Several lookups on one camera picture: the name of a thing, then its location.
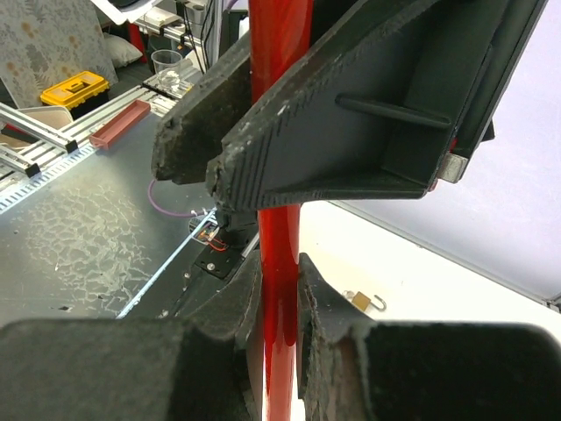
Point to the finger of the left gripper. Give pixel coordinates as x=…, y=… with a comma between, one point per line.
x=191, y=134
x=369, y=112

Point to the red plastic tray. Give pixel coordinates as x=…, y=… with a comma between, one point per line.
x=118, y=126

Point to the grey slotted cable duct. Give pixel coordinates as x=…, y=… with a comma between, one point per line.
x=18, y=192

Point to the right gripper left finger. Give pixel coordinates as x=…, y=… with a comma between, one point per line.
x=203, y=366

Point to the brass padlock with key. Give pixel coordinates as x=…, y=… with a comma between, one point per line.
x=364, y=302

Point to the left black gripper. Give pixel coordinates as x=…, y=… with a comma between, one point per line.
x=517, y=24

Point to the yellow black toolbox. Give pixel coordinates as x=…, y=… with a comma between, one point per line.
x=79, y=94

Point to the red cable lock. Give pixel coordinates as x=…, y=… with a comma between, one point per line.
x=280, y=35

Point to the white pillow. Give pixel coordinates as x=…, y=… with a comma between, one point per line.
x=121, y=51

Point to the clear plastic cup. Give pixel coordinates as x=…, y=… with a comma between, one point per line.
x=167, y=67

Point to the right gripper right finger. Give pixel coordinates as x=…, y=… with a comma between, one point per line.
x=351, y=367

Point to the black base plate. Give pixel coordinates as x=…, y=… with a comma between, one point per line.
x=203, y=264

